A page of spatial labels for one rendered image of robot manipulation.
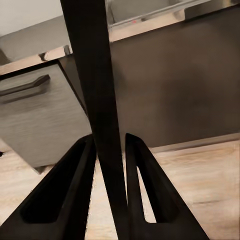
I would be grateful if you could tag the drop in sink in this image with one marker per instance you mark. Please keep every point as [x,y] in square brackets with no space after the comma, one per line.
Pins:
[122,11]

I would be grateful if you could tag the dishwasher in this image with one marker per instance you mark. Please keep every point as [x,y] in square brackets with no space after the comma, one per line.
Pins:
[41,114]

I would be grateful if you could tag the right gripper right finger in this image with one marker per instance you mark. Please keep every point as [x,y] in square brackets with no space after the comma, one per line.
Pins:
[174,220]

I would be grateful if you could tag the poster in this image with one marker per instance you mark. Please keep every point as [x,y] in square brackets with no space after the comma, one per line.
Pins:
[86,22]

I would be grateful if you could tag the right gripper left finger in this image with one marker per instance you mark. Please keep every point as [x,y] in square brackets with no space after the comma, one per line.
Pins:
[57,208]

